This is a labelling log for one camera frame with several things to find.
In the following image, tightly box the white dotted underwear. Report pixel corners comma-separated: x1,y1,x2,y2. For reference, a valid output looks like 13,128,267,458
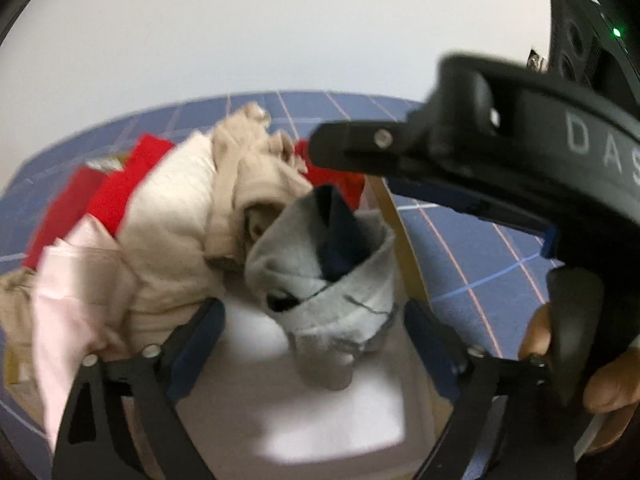
117,135,241,356

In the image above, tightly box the shallow yellow cardboard box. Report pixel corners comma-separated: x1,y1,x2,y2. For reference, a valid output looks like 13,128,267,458
2,155,441,480

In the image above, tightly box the beige dotted underwear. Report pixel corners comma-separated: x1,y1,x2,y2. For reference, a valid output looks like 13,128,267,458
204,102,313,273

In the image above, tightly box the blue plaid tablecloth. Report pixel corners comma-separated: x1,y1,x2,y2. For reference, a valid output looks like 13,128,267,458
0,91,566,480

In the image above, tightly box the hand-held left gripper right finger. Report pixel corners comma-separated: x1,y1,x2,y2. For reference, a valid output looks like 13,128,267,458
404,299,578,480

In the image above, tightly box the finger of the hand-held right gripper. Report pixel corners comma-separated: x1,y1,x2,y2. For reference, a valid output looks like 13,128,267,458
307,110,441,177
380,174,559,262

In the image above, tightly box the red underwear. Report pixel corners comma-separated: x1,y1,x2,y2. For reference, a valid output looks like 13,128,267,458
294,140,368,208
24,132,176,271

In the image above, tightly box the pink underwear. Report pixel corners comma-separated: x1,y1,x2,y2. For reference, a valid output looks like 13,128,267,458
31,215,138,453

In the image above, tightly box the tan underwear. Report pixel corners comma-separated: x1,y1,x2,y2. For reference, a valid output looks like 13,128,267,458
0,267,43,386

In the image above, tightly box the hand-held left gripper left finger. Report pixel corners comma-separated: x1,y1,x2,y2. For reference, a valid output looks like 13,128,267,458
52,299,226,480

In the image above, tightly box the grey sock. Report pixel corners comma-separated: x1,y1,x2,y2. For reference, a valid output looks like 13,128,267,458
244,185,401,393

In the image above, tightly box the person's right hand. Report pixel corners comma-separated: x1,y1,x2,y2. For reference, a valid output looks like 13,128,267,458
520,305,640,461

